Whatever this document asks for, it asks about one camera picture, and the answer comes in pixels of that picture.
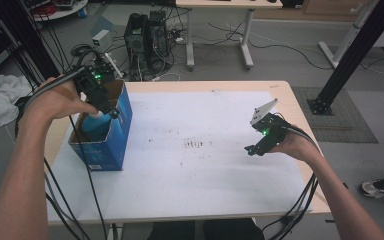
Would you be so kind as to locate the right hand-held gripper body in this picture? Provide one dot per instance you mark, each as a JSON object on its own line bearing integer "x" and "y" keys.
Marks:
{"x": 273, "y": 133}

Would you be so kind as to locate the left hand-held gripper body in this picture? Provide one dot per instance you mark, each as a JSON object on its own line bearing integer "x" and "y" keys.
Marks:
{"x": 91, "y": 85}

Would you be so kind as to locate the blue spray bottle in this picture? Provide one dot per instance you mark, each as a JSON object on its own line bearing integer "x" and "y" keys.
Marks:
{"x": 95, "y": 128}

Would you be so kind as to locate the blue cardboard box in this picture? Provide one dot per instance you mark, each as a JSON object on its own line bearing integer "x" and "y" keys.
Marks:
{"x": 110, "y": 153}

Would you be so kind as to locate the person's right hand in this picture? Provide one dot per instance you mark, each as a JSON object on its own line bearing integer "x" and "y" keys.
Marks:
{"x": 296, "y": 146}

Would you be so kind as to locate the person's left hand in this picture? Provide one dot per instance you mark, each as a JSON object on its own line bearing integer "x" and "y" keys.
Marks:
{"x": 56, "y": 100}

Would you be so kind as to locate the light wooden table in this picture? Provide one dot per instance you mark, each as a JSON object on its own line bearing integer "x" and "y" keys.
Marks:
{"x": 288, "y": 96}

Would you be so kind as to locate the small white device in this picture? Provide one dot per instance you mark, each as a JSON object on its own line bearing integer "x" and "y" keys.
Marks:
{"x": 101, "y": 40}

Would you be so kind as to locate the black computer tower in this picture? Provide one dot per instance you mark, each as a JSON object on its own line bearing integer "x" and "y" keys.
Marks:
{"x": 135, "y": 36}
{"x": 158, "y": 36}

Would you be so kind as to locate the grey floor mat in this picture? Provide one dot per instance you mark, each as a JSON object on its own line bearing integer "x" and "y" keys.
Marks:
{"x": 350, "y": 126}

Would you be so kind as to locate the round white table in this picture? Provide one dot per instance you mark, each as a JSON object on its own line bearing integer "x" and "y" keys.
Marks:
{"x": 65, "y": 11}

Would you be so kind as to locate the white table mat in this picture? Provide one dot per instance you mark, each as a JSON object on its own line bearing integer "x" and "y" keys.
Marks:
{"x": 186, "y": 186}

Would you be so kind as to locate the person's dark trousers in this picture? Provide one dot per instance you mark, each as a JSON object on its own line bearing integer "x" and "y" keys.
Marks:
{"x": 213, "y": 230}

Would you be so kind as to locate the white cloth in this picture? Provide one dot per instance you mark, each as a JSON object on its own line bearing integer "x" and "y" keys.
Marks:
{"x": 0, "y": 100}

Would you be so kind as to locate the black and white shoe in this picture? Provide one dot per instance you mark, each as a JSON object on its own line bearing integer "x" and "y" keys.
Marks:
{"x": 378, "y": 187}

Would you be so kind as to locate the white-legged desk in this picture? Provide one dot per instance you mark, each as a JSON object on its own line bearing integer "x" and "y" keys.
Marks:
{"x": 226, "y": 3}

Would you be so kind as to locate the black metal stand post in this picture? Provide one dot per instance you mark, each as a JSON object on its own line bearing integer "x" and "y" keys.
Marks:
{"x": 356, "y": 50}

